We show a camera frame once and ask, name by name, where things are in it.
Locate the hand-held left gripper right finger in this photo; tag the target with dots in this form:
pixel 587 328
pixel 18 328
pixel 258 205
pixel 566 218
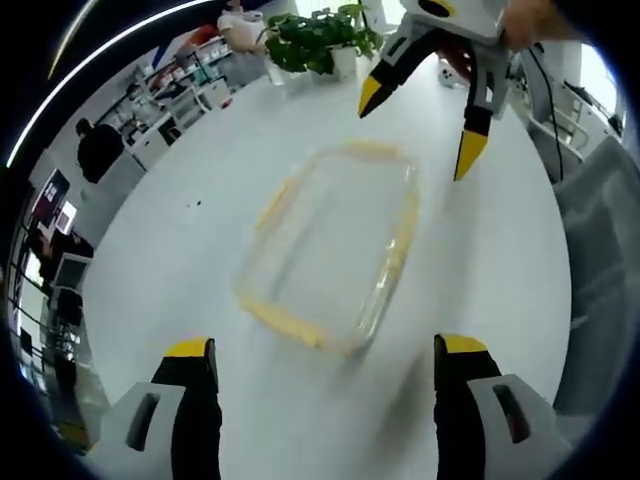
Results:
pixel 460 400

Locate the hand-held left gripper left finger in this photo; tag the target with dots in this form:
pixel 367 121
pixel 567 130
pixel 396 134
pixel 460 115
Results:
pixel 195 400

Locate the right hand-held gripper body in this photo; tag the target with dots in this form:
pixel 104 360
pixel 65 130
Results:
pixel 470 20

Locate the clear plastic container yellow buckles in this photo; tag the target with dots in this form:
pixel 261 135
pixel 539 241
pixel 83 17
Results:
pixel 330 240

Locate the person's right hand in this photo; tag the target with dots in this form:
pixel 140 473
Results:
pixel 530 22

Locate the white controller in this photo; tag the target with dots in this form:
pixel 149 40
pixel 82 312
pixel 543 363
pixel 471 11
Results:
pixel 450 77

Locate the white plant pot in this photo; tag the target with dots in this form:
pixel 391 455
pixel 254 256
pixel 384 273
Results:
pixel 344 60

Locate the green potted plant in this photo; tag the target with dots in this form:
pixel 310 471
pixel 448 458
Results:
pixel 305 40

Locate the clear glass vase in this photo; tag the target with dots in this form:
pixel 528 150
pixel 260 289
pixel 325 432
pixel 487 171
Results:
pixel 276 74

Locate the dark monitor screen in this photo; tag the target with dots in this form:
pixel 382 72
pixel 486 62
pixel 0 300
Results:
pixel 50 192

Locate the white cabinet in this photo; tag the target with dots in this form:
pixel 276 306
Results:
pixel 150 145

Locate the ceiling light strip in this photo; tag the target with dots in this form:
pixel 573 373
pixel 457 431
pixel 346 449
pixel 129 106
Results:
pixel 75 74

